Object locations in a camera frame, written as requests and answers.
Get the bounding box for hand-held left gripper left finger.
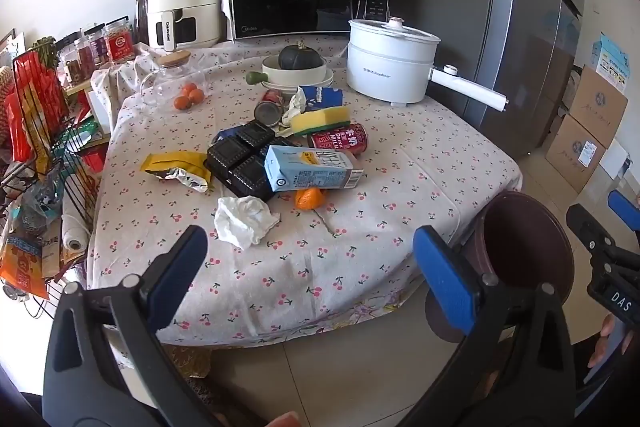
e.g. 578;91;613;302
42;224;222;427

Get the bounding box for brown round trash bin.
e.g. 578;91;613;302
425;191;576;344

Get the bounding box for glass jar with dark contents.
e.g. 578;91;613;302
86;29;109;68

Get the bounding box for open tin can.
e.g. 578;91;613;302
253;100;284;128

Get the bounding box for blue dotted snack packet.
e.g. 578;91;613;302
298;85;345;113

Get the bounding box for crumpled plastic wrapper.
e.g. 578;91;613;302
281;87;309;126

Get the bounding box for white electric cooking pot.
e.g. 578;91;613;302
347;17;509;112

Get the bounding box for light blue milk carton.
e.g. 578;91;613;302
263;144;365;193

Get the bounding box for person's right hand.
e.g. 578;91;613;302
586;313;640;372

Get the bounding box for white twine spool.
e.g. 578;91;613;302
59;213;92;254

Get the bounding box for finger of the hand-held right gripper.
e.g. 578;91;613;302
607;189;640;234
566;204;619;259

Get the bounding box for white tissue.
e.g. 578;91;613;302
213;195;282;251

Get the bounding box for black plastic tray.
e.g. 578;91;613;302
207;120;302;203

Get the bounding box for black wire rack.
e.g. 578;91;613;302
0;49;102;299

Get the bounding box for orange food packet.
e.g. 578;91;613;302
0;236;52;301

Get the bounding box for white ceramic bowl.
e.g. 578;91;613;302
262;54;327;87

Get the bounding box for person's left hand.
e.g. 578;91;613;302
264;411;302;427

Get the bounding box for red drink can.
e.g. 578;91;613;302
309;122;369;156

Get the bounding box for brown cardboard box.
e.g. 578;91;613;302
544;114;609;194
569;65;629;148

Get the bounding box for blue and white carton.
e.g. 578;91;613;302
590;33;632;80

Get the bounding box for red snack packets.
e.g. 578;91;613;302
4;51;70;164

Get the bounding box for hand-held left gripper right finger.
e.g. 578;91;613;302
400;226;578;427

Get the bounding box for yellow foil snack bag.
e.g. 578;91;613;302
139;150;214;194

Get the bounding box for orange tangerine peel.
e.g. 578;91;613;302
294;187;324;210

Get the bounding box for yellow and green sponge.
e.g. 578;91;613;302
289;105;352;138

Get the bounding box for grey refrigerator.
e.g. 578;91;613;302
387;0;587;158

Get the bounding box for cherry print tablecloth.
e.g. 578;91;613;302
87;34;524;349

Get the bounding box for glass teapot with wooden lid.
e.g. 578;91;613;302
139;50;209;108

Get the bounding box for dark green pumpkin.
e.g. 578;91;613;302
278;42;324;70

